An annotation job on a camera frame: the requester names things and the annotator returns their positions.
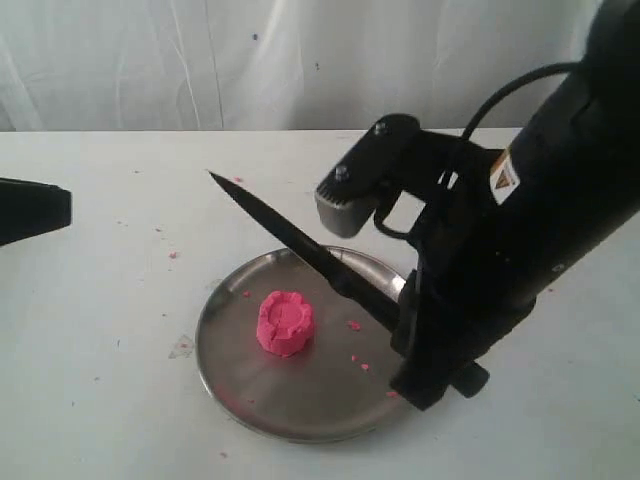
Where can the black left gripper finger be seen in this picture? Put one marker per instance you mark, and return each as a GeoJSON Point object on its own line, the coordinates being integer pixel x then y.
{"type": "Point", "coordinates": [29, 209]}

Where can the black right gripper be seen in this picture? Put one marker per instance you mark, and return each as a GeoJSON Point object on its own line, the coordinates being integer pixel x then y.
{"type": "Point", "coordinates": [456, 303]}

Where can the round steel plate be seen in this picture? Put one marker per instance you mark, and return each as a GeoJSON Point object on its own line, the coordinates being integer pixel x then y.
{"type": "Point", "coordinates": [315, 396]}

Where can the white backdrop curtain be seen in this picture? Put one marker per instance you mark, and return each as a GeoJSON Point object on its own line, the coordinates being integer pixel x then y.
{"type": "Point", "coordinates": [270, 65]}

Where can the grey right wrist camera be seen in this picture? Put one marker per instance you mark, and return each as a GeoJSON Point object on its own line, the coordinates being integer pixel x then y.
{"type": "Point", "coordinates": [356, 186]}

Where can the black knife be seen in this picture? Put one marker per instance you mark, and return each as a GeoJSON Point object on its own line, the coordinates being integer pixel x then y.
{"type": "Point", "coordinates": [342, 278]}

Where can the pink clay lump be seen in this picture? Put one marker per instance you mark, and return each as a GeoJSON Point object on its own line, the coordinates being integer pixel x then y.
{"type": "Point", "coordinates": [285, 323]}

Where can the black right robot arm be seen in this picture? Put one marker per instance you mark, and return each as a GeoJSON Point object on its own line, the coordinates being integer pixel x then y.
{"type": "Point", "coordinates": [498, 231]}

